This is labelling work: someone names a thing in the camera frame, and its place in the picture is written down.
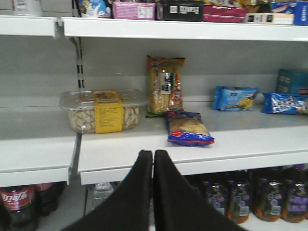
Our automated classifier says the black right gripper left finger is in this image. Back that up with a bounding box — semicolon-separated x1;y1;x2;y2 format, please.
63;150;153;231

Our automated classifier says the pink snack box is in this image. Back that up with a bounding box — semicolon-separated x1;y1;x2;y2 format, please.
113;1;155;20

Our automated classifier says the blue red snack bag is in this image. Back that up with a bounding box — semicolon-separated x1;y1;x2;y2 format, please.
165;111;215;146

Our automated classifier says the coke bottle red label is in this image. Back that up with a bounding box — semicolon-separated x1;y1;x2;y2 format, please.
0;185;38;231

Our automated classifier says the white snack shelf board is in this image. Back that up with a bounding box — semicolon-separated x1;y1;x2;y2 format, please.
78;102;308;184
0;106;77;187

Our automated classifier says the blue cracker pack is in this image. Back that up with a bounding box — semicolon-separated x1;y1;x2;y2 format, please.
212;86;259;111

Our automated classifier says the clear cookie box yellow label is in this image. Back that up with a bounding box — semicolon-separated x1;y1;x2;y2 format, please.
60;89;147;134

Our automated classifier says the purple juice bottle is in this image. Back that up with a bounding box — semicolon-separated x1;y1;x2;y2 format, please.
252;167;282;222
227;170;252;224
281;167;308;223

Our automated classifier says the white snack shelf board right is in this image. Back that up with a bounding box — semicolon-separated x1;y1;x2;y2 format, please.
78;102;308;184

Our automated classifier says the white snack shelf board left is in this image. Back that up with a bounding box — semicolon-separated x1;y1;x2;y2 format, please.
0;106;77;187

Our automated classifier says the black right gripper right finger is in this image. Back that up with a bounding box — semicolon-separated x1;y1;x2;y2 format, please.
153;150;245;231

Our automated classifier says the blue cookie pack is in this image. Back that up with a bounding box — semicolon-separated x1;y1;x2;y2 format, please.
261;92;308;115

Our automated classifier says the clear water bottle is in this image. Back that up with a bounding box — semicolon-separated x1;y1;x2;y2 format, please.
92;182;114;209

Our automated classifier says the black snack box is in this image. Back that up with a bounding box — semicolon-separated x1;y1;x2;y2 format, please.
155;0;204;22

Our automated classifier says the orange rice cracker bag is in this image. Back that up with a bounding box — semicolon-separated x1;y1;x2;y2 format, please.
147;56;185;117

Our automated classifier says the teal snack box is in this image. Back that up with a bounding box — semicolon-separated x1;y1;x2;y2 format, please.
275;69;308;95

